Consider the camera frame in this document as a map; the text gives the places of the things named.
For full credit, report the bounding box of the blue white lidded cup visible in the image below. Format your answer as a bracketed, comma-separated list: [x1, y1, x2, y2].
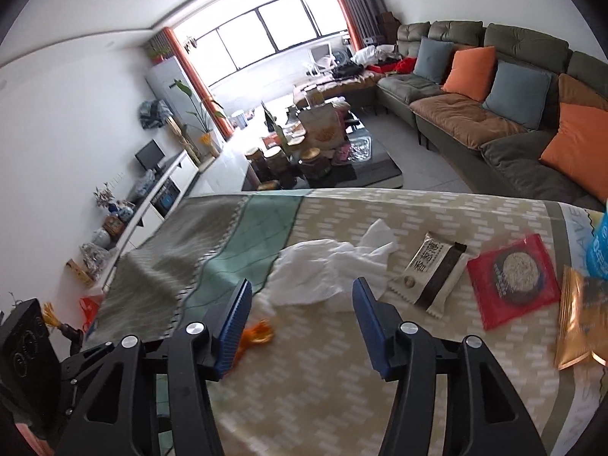
[586, 212, 608, 280]

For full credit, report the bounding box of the green sectional sofa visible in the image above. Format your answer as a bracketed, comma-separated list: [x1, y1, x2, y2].
[377, 21, 607, 210]

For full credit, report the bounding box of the orange cushion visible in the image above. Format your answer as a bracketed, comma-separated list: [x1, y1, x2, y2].
[540, 103, 608, 203]
[442, 46, 497, 102]

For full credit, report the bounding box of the cluttered coffee table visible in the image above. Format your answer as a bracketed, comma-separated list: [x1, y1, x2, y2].
[241, 99, 405, 194]

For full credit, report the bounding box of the blue-grey cushion near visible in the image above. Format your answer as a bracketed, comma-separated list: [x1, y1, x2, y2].
[482, 61, 551, 130]

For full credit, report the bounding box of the white black snack packet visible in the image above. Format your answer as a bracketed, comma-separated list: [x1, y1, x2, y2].
[388, 232, 472, 319]

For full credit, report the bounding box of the covered standing fan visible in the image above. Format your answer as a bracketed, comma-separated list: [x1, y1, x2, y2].
[138, 99, 173, 130]

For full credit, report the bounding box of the orange plastic bag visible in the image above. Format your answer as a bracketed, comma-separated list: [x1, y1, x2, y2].
[79, 293, 104, 333]

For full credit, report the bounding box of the orange cushion near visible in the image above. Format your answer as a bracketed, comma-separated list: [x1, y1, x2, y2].
[540, 103, 608, 203]

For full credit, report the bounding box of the blue-grey cushion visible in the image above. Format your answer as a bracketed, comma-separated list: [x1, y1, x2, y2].
[482, 61, 551, 130]
[413, 37, 453, 84]

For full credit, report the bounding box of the blue-grey cushion far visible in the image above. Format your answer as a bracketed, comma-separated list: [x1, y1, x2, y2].
[413, 37, 453, 84]

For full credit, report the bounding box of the patterned tablecloth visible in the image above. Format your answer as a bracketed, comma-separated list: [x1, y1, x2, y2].
[85, 188, 607, 455]

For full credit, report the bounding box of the white TV cabinet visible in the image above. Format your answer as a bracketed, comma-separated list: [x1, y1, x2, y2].
[97, 150, 199, 290]

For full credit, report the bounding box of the small black monitor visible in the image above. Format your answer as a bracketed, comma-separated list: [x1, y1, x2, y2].
[135, 140, 165, 173]

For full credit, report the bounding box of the red snack packet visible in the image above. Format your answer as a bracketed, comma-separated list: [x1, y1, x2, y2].
[467, 234, 561, 331]

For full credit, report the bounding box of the gold foil snack bag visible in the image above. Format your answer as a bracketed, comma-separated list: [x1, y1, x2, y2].
[554, 266, 607, 371]

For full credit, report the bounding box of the brown seat blanket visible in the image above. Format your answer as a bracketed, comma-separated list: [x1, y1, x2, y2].
[410, 94, 526, 150]

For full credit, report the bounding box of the orange curtain left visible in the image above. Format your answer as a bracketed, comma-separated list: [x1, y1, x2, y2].
[161, 27, 234, 140]

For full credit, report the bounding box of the white tissue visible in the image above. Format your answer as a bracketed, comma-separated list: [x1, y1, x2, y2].
[263, 219, 398, 312]

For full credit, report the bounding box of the tall green potted plant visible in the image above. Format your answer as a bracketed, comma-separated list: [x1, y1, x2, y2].
[171, 79, 220, 158]

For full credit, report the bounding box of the white standing air conditioner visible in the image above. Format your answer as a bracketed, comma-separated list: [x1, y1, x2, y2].
[145, 57, 223, 158]

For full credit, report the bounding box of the white office chair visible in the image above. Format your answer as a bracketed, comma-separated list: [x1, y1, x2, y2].
[309, 43, 335, 74]

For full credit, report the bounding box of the orange cushion far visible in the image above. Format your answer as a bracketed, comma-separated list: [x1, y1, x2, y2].
[442, 46, 497, 102]

